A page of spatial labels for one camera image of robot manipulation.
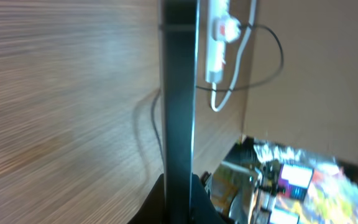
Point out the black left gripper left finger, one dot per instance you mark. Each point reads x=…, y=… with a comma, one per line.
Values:
x=152, y=210

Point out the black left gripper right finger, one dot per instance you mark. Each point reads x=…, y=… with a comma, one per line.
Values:
x=202, y=210

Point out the blue-screen Galaxy smartphone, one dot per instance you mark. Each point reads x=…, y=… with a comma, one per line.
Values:
x=178, y=33

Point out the white USB charger adapter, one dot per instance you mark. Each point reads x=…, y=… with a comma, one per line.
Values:
x=226, y=29

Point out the white power strip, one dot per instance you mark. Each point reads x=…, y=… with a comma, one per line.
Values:
x=215, y=41

